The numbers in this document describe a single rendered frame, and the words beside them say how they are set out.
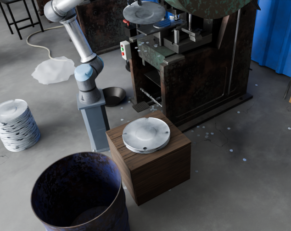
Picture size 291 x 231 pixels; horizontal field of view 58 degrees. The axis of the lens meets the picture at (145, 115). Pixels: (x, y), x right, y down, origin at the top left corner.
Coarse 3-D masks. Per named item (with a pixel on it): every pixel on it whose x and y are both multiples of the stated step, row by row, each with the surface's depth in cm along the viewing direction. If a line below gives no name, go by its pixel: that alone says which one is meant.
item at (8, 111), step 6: (6, 102) 215; (12, 102) 214; (18, 102) 213; (24, 102) 212; (0, 108) 209; (6, 108) 207; (12, 108) 206; (18, 108) 207; (0, 114) 202; (6, 114) 201; (12, 114) 201; (18, 114) 200; (0, 120) 197; (6, 120) 196
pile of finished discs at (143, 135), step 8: (136, 120) 171; (144, 120) 171; (152, 120) 170; (160, 120) 169; (128, 128) 166; (136, 128) 165; (144, 128) 164; (152, 128) 163; (160, 128) 163; (168, 128) 163; (128, 136) 160; (136, 136) 159; (144, 136) 158; (152, 136) 158; (160, 136) 158; (168, 136) 157; (128, 144) 155; (136, 144) 154; (144, 144) 154; (152, 144) 153; (160, 144) 153; (136, 152) 153; (144, 152) 151; (152, 152) 152
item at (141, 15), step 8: (128, 8) 172; (136, 8) 173; (144, 8) 173; (152, 8) 173; (160, 8) 174; (128, 16) 183; (136, 16) 183; (144, 16) 185; (152, 16) 184; (160, 16) 184
